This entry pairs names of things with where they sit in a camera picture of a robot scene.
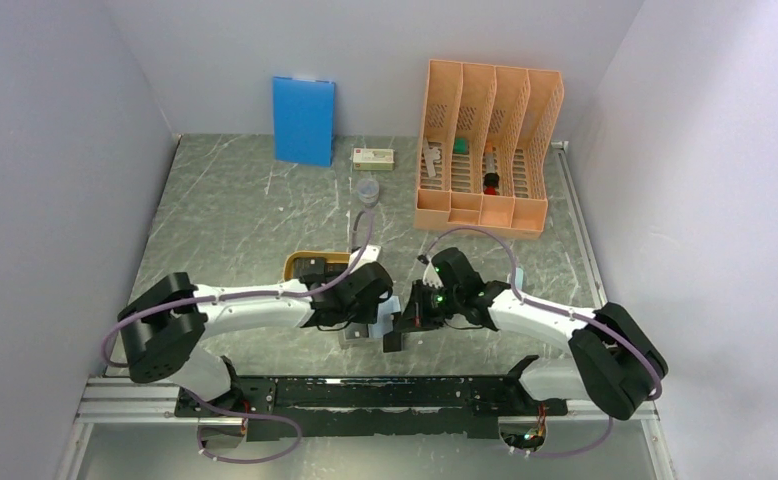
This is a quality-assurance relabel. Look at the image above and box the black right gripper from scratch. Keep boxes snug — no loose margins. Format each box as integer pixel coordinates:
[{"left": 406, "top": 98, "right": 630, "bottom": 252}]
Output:
[{"left": 394, "top": 278, "right": 462, "bottom": 333}]

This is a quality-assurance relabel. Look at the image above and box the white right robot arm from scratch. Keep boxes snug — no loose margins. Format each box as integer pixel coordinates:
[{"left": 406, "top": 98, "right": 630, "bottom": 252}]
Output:
[{"left": 399, "top": 247, "right": 669, "bottom": 420}]

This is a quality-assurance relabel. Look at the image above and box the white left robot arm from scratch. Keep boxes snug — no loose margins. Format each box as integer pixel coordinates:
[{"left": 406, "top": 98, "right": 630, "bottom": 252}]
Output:
[{"left": 119, "top": 262, "right": 393, "bottom": 416}]

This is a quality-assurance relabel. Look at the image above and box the stack of black cards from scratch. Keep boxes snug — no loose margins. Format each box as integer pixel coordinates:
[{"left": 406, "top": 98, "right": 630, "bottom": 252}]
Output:
[{"left": 292, "top": 257, "right": 348, "bottom": 283}]

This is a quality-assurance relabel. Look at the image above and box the orange oval plastic tray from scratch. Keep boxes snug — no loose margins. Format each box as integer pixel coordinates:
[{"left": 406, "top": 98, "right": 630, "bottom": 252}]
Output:
[{"left": 282, "top": 250, "right": 350, "bottom": 282}]

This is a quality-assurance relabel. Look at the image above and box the light blue eraser bar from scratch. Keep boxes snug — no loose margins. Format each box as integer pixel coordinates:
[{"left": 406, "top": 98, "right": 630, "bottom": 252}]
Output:
[{"left": 507, "top": 267, "right": 525, "bottom": 291}]

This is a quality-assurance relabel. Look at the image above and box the clear round plastic jar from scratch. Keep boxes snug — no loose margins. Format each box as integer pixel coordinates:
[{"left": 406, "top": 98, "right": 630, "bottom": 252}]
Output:
[{"left": 355, "top": 178, "right": 380, "bottom": 208}]

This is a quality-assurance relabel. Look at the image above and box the black red stamp knob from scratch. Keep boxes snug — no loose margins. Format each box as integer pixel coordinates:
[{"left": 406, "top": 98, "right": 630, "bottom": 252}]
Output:
[{"left": 483, "top": 172, "right": 500, "bottom": 195}]

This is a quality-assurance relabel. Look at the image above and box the small green white carton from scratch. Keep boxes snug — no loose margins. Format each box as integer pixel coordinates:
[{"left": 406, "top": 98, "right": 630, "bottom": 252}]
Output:
[{"left": 351, "top": 148, "right": 395, "bottom": 171}]

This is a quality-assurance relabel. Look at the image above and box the orange grey utility knife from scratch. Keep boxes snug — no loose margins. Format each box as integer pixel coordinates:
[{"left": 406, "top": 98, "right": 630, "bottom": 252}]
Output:
[{"left": 483, "top": 141, "right": 497, "bottom": 174}]

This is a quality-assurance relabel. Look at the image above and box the green eraser block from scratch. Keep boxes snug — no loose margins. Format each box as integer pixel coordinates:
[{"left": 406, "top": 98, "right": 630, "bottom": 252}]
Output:
[{"left": 452, "top": 137, "right": 470, "bottom": 155}]

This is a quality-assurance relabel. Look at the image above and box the peach desk file organizer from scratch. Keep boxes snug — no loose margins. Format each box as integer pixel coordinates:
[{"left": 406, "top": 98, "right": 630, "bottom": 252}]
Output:
[{"left": 413, "top": 59, "right": 565, "bottom": 240}]

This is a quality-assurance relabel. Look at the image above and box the blue upright box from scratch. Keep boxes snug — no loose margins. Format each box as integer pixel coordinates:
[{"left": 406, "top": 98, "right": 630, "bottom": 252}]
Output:
[{"left": 272, "top": 76, "right": 336, "bottom": 167}]

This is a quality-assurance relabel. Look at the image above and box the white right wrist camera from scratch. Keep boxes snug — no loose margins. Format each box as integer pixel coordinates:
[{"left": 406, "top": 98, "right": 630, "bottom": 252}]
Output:
[{"left": 417, "top": 254, "right": 444, "bottom": 288}]

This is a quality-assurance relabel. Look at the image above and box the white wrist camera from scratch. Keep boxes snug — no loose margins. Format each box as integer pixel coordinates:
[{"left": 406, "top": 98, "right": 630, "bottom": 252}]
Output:
[
  {"left": 417, "top": 254, "right": 444, "bottom": 288},
  {"left": 349, "top": 244, "right": 382, "bottom": 265}
]

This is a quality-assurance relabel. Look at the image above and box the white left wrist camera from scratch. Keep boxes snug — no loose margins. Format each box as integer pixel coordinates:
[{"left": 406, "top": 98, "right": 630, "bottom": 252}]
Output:
[{"left": 349, "top": 244, "right": 382, "bottom": 265}]

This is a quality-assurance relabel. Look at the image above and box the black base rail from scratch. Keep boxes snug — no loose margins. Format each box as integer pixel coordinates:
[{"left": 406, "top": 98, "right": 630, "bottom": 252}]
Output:
[{"left": 174, "top": 374, "right": 569, "bottom": 444}]

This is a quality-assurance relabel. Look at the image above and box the grey metal bracket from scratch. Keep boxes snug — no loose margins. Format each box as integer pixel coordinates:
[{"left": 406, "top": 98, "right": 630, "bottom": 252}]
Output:
[{"left": 421, "top": 138, "right": 442, "bottom": 178}]

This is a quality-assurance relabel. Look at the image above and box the aluminium frame rail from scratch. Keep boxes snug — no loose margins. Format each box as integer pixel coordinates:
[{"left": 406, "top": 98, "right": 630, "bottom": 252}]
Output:
[{"left": 54, "top": 377, "right": 678, "bottom": 480}]

